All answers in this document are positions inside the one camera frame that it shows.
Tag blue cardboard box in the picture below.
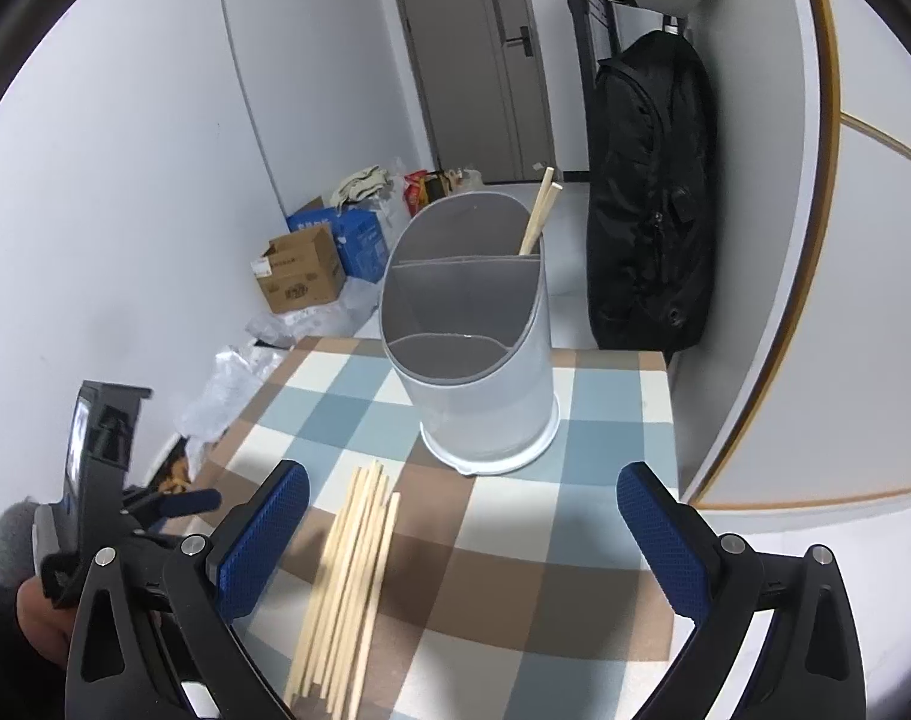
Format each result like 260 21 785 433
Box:
286 199 390 284

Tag black backpack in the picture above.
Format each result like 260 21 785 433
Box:
584 30 720 352

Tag light wooden chopstick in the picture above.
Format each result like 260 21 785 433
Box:
526 181 563 256
518 166 556 256

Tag beige cloth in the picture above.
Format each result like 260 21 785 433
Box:
327 165 392 211

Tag brown cardboard box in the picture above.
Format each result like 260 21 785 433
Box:
249 223 347 314

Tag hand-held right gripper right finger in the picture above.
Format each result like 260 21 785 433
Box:
616 463 867 720

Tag black coat rack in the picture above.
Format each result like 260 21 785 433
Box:
549 0 696 181

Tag pile of wooden chopsticks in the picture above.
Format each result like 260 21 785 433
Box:
284 460 402 717

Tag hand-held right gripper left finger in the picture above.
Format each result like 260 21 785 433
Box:
64 460 310 720

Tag person's left forearm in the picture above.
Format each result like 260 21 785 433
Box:
0 499 68 720

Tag clear plastic sheets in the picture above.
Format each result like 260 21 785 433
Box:
178 281 381 466

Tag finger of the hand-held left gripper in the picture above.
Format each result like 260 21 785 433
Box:
124 487 224 520

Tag person's left hand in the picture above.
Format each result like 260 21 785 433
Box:
16 577 79 665

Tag grey door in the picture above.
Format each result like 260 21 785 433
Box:
384 0 557 185

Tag red snack bag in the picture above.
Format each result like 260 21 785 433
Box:
402 169 456 218

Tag grey utensil holder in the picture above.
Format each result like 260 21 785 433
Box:
378 193 561 477

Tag white wood-trimmed cabinet door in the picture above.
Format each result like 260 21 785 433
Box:
680 0 911 511

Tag checked tablecloth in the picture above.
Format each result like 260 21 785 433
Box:
151 336 681 720

